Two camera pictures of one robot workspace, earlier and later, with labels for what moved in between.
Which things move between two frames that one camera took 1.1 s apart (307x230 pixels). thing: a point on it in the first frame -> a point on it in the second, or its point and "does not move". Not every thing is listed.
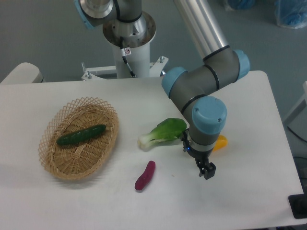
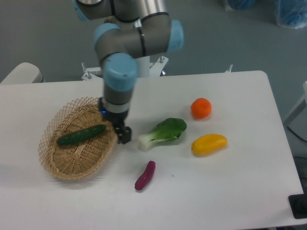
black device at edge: (298, 203) does not move
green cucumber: (80, 134) does not move
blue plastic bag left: (242, 5) does not move
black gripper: (202, 159) -> (118, 119)
